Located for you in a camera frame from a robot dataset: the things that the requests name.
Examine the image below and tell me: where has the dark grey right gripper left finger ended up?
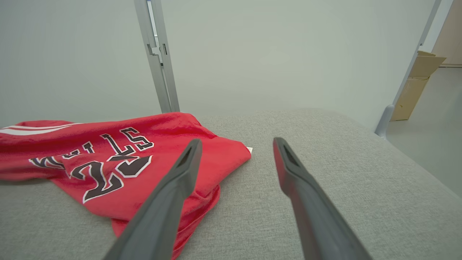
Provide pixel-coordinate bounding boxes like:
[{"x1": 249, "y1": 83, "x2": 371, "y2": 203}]
[{"x1": 103, "y1": 139, "x2": 203, "y2": 260}]

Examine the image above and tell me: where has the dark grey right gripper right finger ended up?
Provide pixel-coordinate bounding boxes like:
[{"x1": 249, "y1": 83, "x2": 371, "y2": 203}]
[{"x1": 273, "y1": 137, "x2": 372, "y2": 260}]

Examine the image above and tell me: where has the red basketball jersey shirt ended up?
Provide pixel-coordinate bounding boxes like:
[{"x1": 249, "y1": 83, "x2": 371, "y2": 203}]
[{"x1": 0, "y1": 112, "x2": 253, "y2": 260}]

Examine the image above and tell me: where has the brown cardboard box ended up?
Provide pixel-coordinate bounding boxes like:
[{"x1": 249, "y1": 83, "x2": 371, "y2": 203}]
[{"x1": 390, "y1": 51, "x2": 447, "y2": 122}]

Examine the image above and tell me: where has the beige wooden door panel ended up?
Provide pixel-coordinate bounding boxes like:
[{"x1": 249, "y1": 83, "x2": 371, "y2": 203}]
[{"x1": 432, "y1": 0, "x2": 462, "y2": 68}]

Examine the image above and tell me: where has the grey metal partition post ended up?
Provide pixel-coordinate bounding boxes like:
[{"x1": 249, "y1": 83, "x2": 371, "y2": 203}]
[
  {"x1": 150, "y1": 0, "x2": 180, "y2": 113},
  {"x1": 134, "y1": 0, "x2": 172, "y2": 113}
]

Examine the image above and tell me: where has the grey corner partition post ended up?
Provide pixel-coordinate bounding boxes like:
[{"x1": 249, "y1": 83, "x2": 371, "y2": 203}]
[{"x1": 374, "y1": 0, "x2": 454, "y2": 140}]

